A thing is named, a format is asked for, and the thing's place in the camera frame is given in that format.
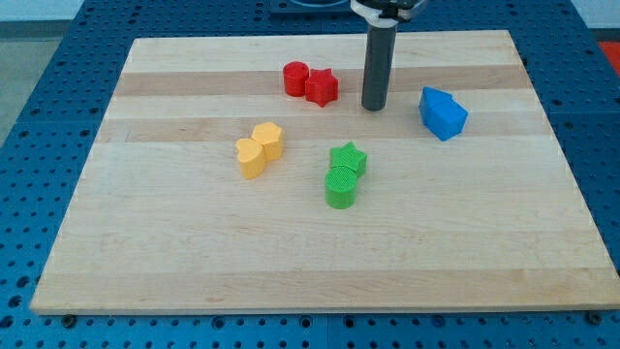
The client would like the yellow hexagon block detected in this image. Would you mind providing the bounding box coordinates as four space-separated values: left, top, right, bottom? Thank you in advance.
252 122 284 161

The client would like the red cylinder block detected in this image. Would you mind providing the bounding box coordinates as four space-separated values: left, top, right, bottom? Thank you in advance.
282 61 310 97

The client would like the wooden board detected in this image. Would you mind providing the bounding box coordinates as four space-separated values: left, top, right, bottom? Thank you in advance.
30 30 619 315

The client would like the green cylinder block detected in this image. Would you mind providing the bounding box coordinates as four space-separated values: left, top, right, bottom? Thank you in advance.
325 166 357 209

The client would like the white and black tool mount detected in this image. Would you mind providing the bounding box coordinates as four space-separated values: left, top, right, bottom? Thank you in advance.
350 0 427 25

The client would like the blue cube block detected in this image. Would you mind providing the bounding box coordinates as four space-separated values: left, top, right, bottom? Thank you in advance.
419 100 468 142

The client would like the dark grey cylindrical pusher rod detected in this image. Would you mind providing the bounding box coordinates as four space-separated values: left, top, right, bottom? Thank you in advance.
361 25 397 111

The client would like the red star block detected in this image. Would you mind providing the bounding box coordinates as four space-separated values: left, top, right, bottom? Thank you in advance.
305 68 339 108

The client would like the green star block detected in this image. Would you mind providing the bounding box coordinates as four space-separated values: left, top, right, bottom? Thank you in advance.
329 142 367 177

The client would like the yellow heart block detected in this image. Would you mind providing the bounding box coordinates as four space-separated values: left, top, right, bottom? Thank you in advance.
235 138 266 179

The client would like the blue pentagon block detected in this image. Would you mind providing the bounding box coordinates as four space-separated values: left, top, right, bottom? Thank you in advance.
418 86 452 124

